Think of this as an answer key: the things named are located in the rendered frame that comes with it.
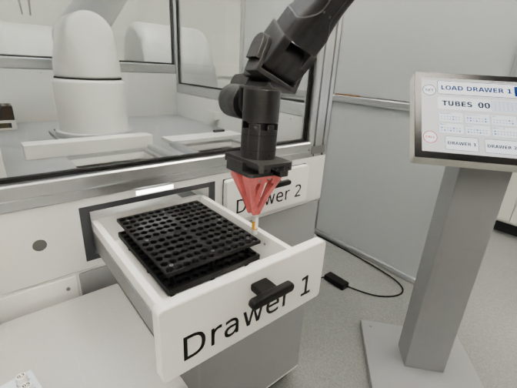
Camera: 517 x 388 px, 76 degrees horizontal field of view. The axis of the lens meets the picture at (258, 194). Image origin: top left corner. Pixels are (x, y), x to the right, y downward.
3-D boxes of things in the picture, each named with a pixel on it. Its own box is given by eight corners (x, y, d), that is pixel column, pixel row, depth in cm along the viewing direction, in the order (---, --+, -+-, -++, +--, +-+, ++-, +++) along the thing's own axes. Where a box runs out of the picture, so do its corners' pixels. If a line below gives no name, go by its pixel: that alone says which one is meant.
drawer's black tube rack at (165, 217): (258, 270, 61) (260, 239, 58) (169, 309, 50) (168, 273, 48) (197, 225, 76) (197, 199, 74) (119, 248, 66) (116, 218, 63)
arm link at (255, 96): (256, 81, 46) (289, 84, 49) (234, 79, 51) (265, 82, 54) (252, 131, 48) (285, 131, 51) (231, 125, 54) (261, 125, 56)
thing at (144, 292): (305, 285, 58) (309, 255, 55) (168, 359, 42) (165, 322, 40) (191, 209, 86) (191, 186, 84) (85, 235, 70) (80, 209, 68)
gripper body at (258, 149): (260, 177, 48) (264, 126, 46) (223, 162, 56) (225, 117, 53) (292, 173, 52) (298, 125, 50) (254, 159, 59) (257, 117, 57)
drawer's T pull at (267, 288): (295, 290, 46) (295, 282, 45) (252, 312, 41) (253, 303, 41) (277, 278, 48) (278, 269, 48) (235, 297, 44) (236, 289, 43)
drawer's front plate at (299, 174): (305, 199, 100) (309, 165, 96) (226, 223, 82) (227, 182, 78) (301, 198, 101) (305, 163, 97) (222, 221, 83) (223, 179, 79)
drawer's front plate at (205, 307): (318, 295, 58) (326, 239, 54) (162, 385, 40) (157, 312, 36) (311, 289, 59) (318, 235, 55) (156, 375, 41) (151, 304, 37)
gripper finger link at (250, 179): (247, 223, 52) (251, 165, 49) (223, 209, 57) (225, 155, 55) (279, 215, 56) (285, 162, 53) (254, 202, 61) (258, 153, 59)
